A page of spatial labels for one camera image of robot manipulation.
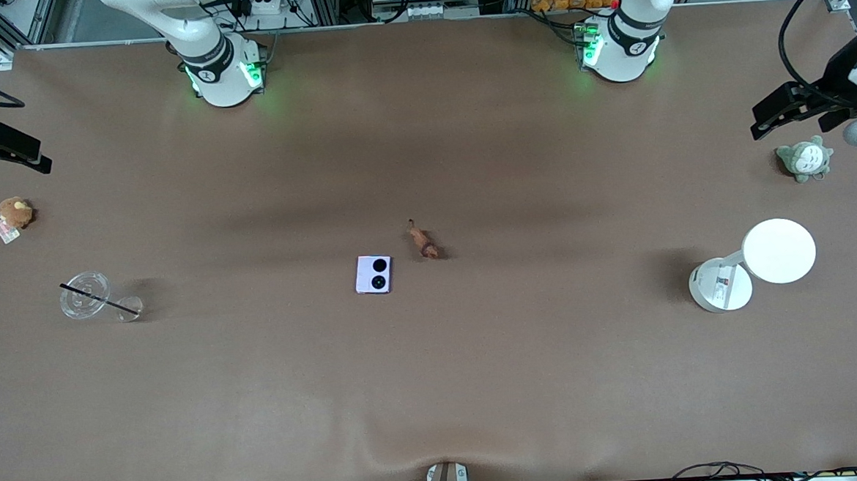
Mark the brown lion statue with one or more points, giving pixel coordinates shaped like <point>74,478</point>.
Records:
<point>423,242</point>

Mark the lilac folding phone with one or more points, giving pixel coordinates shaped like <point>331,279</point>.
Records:
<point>374,274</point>

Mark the black drinking straw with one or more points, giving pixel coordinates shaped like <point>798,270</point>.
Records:
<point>101,299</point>

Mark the white power strip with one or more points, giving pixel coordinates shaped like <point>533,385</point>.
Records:
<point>268,3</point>
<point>424,10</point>

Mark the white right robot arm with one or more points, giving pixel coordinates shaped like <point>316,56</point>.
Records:
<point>217,57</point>

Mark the white round desk lamp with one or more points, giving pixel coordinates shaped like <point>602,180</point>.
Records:
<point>756,264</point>

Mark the brown plush toy with tag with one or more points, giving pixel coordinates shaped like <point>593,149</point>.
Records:
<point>15,213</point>

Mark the grey-green plush toy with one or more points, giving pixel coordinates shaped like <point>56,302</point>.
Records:
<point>804,158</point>

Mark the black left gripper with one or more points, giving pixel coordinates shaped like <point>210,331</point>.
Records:
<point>835,76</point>

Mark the clear plastic cup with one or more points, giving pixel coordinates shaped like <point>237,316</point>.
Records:
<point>85,295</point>

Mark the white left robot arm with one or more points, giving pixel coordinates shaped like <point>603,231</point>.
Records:
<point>623,40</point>

